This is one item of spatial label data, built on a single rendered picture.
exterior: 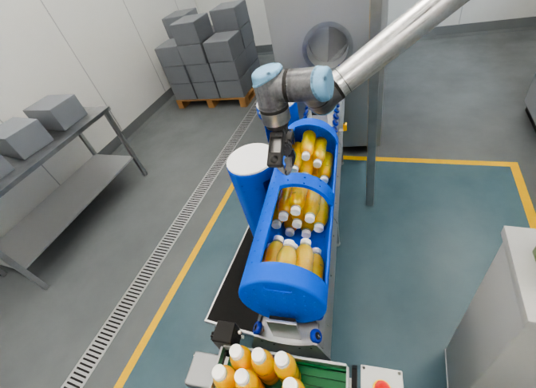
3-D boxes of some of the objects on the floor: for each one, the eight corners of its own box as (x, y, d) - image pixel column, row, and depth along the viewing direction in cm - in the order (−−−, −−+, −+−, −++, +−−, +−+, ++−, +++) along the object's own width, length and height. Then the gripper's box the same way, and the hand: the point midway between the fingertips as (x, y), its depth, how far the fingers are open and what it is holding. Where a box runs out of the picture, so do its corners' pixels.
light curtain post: (372, 200, 260) (383, -38, 147) (373, 205, 256) (384, -36, 143) (365, 200, 261) (370, -36, 148) (365, 205, 257) (370, -34, 144)
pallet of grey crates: (264, 81, 487) (246, -2, 408) (246, 107, 435) (222, 17, 356) (202, 85, 532) (175, 10, 452) (179, 108, 479) (143, 29, 400)
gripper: (293, 112, 96) (301, 163, 110) (266, 113, 98) (277, 164, 112) (289, 126, 90) (298, 179, 104) (260, 128, 92) (273, 179, 106)
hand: (285, 173), depth 105 cm, fingers closed
